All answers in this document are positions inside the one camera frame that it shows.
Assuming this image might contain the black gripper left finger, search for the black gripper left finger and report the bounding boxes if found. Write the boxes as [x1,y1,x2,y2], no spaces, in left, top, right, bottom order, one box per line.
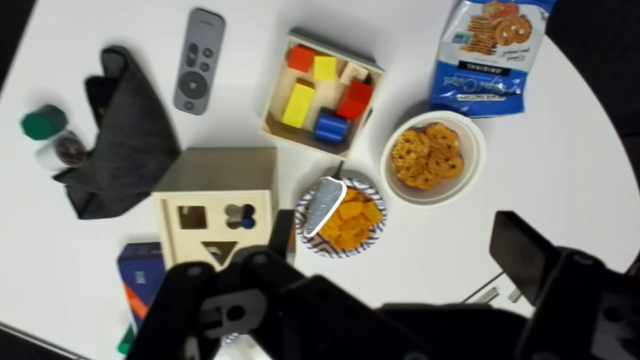
[265,207,297,267]

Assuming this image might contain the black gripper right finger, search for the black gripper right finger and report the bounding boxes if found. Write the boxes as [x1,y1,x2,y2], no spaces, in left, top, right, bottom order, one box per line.
[490,209,559,305]

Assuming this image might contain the blue pretzel snack wrapper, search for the blue pretzel snack wrapper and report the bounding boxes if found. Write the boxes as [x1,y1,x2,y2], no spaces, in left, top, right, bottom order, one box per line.
[428,0,557,120]

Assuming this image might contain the white flat board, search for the white flat board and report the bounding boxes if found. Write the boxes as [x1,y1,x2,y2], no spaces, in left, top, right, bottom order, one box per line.
[458,267,535,320]

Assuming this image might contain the grey scoop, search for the grey scoop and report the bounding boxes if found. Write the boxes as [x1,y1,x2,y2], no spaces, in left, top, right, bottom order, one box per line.
[302,157,349,237]

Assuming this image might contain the orange cheese crackers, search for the orange cheese crackers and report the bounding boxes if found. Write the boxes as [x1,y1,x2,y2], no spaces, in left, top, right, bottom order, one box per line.
[318,188,385,251]

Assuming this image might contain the wooden shape sorter house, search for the wooden shape sorter house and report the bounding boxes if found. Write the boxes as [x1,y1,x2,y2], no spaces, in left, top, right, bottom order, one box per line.
[149,145,280,271]

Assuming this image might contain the blue cylinder block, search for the blue cylinder block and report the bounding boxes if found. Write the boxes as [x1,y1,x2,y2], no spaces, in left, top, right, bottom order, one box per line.
[311,108,351,148]

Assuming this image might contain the white bowl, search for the white bowl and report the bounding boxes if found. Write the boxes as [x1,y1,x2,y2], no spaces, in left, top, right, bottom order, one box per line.
[378,108,487,207]

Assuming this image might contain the long yellow block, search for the long yellow block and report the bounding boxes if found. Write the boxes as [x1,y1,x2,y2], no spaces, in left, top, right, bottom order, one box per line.
[280,79,318,129]

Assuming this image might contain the brown pretzel crisps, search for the brown pretzel crisps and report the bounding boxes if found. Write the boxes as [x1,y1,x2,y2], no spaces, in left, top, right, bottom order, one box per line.
[387,121,466,192]

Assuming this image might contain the wooden block tray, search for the wooden block tray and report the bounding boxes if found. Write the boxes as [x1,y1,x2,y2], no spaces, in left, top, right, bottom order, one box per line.
[257,26,387,160]

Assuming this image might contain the long red block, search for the long red block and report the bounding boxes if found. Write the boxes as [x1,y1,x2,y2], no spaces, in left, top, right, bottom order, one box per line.
[333,78,375,121]

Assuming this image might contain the yellow cube block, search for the yellow cube block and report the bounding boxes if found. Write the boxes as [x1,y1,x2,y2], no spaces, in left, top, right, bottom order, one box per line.
[309,54,340,83]

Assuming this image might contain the red cube block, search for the red cube block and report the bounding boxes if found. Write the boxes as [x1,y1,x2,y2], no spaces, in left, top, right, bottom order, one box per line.
[285,43,318,73]

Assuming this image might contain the plain wooden block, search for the plain wooden block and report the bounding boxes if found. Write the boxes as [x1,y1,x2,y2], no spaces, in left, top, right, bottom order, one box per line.
[337,59,369,85]

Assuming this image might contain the dark grey cloth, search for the dark grey cloth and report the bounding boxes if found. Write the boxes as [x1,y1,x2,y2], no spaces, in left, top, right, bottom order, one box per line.
[51,43,181,222]

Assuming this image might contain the small green item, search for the small green item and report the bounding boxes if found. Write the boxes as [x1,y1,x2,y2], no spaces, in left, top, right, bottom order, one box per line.
[116,321,140,356]

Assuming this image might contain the grey remote control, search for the grey remote control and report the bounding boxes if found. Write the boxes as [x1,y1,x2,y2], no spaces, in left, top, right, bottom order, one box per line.
[172,5,228,117]

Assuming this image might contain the small dark round lid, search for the small dark round lid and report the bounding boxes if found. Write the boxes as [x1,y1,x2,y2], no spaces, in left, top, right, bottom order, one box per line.
[51,129,90,168]

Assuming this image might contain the green cap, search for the green cap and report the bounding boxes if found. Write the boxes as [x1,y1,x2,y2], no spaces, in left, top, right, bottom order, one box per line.
[18,104,69,142]

